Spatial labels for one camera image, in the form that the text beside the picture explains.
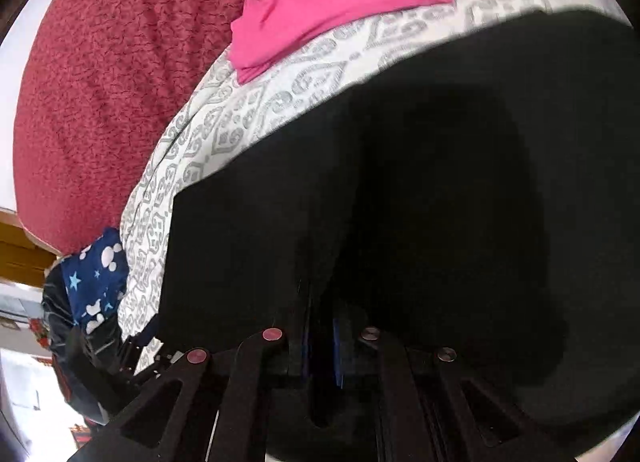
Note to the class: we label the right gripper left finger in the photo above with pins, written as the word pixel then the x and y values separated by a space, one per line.
pixel 221 413

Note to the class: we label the red textured blanket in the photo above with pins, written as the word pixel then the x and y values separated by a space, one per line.
pixel 103 80

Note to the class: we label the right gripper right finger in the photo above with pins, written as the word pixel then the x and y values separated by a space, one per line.
pixel 412 408

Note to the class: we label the wooden headboard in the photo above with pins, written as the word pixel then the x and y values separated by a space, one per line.
pixel 25 261

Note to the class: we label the navy blue star-print garment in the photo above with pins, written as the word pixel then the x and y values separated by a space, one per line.
pixel 95 281

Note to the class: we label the white grey patterned bedsheet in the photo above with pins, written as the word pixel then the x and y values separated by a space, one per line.
pixel 223 117

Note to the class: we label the black pants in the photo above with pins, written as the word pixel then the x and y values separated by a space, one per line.
pixel 482 195

